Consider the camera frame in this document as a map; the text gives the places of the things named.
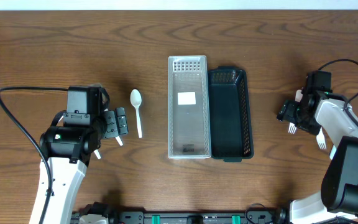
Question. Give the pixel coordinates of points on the white utensil under left arm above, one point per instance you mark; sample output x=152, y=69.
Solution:
x=97, y=154

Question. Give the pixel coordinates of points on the white label in clear basket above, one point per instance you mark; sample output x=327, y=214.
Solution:
x=186, y=98

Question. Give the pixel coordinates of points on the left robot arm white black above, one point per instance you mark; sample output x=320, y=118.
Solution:
x=67, y=150

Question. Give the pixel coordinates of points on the clear plastic basket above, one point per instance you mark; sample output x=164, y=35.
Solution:
x=188, y=125

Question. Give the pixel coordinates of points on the white plastic spoon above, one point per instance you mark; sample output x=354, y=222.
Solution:
x=136, y=101
x=333, y=151

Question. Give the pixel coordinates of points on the black mounting rail front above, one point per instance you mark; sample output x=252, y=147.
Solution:
x=103, y=213

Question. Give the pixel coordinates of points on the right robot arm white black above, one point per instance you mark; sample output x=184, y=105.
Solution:
x=338, y=197

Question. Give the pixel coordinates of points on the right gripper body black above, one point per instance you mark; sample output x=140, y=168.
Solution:
x=294, y=113

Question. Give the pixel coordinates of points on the white utensil under left gripper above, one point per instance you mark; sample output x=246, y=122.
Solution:
x=119, y=140

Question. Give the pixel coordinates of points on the white plastic fork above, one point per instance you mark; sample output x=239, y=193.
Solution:
x=292, y=128
x=320, y=139

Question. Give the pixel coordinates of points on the black plastic basket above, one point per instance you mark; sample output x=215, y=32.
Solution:
x=229, y=114

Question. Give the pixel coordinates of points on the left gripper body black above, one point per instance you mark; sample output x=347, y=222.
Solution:
x=115, y=123

